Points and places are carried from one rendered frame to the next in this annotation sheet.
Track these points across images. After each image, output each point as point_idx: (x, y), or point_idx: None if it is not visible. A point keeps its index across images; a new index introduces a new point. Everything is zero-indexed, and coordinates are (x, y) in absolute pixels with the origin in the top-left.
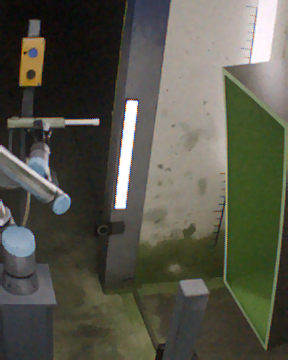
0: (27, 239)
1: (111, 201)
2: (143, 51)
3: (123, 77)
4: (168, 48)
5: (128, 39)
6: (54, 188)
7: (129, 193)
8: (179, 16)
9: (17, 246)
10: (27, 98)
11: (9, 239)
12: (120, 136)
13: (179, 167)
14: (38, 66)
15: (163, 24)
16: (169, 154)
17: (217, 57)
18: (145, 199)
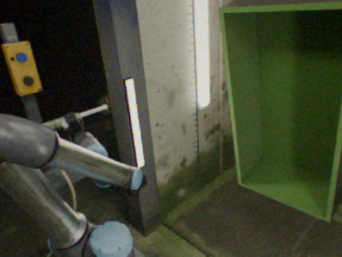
0: (122, 232)
1: (133, 164)
2: (125, 33)
3: (114, 62)
4: (141, 26)
5: (108, 25)
6: (126, 166)
7: (143, 153)
8: None
9: (118, 247)
10: (32, 108)
11: (104, 245)
12: (127, 111)
13: (168, 121)
14: (33, 71)
15: (133, 3)
16: (160, 114)
17: (174, 26)
18: (153, 153)
